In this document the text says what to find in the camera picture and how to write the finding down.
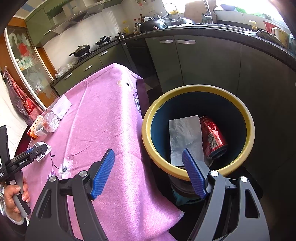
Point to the yellow oil bottle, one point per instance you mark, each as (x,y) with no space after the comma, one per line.
(126,29)

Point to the black lidded frying pan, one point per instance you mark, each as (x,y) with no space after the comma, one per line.
(103,41)

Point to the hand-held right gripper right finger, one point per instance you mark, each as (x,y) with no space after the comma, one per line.
(194,173)

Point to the pink floral tablecloth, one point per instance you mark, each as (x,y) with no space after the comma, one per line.
(104,115)

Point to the clear plastic jar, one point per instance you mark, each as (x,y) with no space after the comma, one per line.
(49,122)

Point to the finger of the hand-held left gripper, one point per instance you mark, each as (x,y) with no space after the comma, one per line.
(38,151)

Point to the green upper cabinets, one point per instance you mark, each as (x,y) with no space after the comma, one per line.
(37,27)

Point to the purple plastic bowl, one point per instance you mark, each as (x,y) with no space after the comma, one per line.
(227,7)

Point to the black lidded wok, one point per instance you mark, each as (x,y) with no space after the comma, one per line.
(81,51)

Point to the black pot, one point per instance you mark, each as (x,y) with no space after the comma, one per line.
(185,22)

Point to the purple checkered apron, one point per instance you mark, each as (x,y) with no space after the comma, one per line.
(16,106)

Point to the red soda can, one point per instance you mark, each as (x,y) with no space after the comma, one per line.
(212,139)

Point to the yellow soap pump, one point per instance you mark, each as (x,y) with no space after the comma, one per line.
(253,26)

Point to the steel range hood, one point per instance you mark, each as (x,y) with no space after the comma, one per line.
(76,18)

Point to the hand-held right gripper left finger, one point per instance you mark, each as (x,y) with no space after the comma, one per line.
(103,176)

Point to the dark stone countertop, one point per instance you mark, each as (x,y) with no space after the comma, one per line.
(208,31)

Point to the silver-white napkin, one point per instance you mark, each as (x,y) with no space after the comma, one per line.
(185,134)

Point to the round stool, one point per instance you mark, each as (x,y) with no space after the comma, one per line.
(185,197)

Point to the grey cardboard box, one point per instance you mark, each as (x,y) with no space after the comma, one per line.
(61,106)

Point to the thin gooseneck faucet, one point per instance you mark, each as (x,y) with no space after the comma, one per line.
(178,11)

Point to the person's left hand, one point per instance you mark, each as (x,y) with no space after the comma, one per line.
(9,197)

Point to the yellow mug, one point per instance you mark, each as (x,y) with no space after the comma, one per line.
(281,36)

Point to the white cloth curtain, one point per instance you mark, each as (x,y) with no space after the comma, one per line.
(9,129)

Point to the dish rack with plates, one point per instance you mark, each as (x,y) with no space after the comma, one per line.
(157,18)

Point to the yellow-rimmed trash bin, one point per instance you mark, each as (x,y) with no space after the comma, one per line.
(196,88)

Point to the large black wok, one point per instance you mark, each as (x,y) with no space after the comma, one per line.
(152,25)

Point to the dark scrubbing cloth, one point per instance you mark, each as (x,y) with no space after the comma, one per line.
(266,34)

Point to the steel kitchen faucet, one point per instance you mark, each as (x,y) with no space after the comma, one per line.
(208,14)

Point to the small steel pot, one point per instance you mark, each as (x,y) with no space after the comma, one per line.
(120,36)

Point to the frosted glass sliding door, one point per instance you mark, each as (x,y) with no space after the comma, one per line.
(30,69)

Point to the white toothpaste tube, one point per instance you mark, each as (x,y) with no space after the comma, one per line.
(46,148)

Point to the dark sauce bottle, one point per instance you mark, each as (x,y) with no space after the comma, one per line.
(140,18)

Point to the brown cutting board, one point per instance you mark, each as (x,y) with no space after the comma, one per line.
(194,11)

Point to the gas stove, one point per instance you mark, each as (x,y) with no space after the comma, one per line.
(94,49)

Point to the clear plastic bags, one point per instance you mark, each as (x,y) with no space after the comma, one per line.
(64,70)

